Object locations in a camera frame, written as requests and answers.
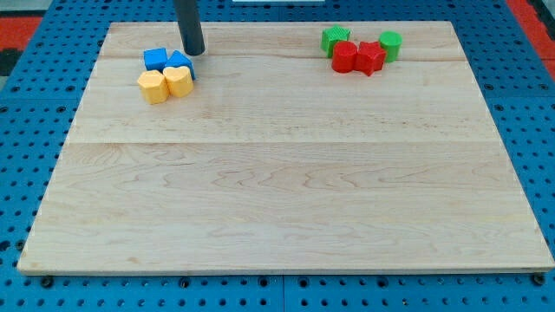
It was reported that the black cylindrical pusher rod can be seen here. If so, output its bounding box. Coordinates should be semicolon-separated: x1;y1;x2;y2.
173;0;206;56

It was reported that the green star block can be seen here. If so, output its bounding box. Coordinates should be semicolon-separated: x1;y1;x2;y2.
320;25;351;58

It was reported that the red star block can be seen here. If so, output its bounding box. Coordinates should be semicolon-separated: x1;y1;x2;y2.
354;42;387;76

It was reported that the blue triangle block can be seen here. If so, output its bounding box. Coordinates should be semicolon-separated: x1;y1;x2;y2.
164;50;196;81

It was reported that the blue cube block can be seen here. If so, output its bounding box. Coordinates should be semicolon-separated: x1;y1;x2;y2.
143;48;167;71

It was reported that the yellow heart block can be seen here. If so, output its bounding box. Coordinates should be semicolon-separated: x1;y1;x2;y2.
163;66;194;97

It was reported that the yellow hexagon block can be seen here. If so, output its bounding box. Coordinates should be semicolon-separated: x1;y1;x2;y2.
137;70;169;105

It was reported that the red cylinder block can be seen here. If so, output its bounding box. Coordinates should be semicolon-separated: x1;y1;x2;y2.
331;41;357;74

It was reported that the light wooden board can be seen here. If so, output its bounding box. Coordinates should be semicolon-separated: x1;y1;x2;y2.
17;21;554;276

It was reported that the green cylinder block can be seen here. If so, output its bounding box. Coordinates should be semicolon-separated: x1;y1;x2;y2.
379;31;402;62

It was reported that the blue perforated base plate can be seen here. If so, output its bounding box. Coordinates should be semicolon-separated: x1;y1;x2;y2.
1;0;554;311

